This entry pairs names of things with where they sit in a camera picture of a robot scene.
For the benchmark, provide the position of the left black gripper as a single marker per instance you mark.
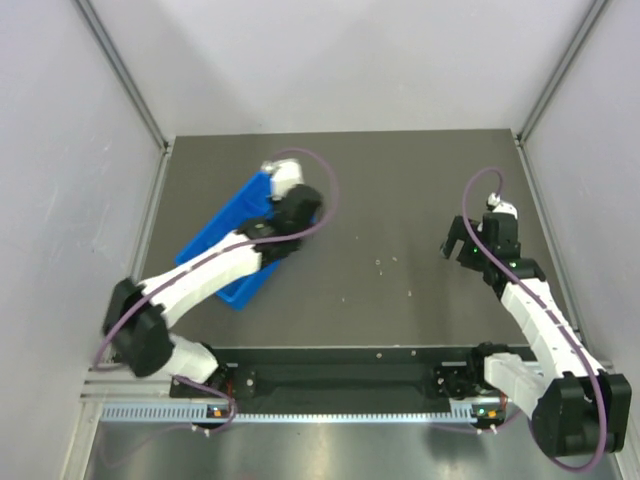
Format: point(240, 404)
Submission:
point(279, 206)

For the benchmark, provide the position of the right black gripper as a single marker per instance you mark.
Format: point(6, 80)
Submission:
point(467, 240)

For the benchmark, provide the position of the blue plastic compartment bin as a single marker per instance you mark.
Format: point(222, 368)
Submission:
point(224, 259)

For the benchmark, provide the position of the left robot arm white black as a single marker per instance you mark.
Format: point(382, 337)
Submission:
point(140, 316)

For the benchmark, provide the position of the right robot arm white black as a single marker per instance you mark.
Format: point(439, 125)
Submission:
point(574, 406)

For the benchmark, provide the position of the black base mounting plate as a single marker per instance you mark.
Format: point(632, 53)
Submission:
point(252, 381)

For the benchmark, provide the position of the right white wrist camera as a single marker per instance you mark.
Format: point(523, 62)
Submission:
point(497, 205)

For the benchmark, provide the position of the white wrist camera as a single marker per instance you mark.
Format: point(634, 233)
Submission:
point(497, 205)
point(284, 175)

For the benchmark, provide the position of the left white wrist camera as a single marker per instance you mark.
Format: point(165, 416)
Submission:
point(284, 175)

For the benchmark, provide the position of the aluminium frame rail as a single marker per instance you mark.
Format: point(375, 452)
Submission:
point(122, 385)

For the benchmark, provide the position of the grey slotted cable duct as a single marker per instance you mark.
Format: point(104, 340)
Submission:
point(455, 413)

